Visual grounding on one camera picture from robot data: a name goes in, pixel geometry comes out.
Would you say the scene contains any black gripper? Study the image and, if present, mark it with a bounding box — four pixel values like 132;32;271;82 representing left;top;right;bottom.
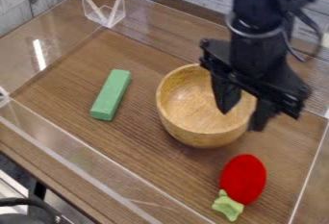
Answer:
199;35;311;132

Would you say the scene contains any wooden bowl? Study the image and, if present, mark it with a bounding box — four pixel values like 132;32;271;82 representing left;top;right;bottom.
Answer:
155;63;255;148

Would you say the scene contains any red plush tomato toy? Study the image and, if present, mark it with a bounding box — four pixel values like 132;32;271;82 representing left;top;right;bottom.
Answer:
212;154;267;222

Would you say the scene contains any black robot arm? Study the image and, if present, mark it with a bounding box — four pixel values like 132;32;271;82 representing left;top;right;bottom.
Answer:
199;0;322;132

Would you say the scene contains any green rectangular block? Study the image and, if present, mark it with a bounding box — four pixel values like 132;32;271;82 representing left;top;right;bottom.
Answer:
89;69;131;120

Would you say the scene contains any clear acrylic tray wall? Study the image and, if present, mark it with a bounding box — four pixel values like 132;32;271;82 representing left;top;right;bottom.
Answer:
0;87;214;224

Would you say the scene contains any black table frame bracket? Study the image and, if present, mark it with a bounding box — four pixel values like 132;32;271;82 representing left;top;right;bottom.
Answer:
25;181;76;224

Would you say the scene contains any black cable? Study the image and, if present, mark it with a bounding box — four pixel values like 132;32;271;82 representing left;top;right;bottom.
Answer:
0;197;61;224

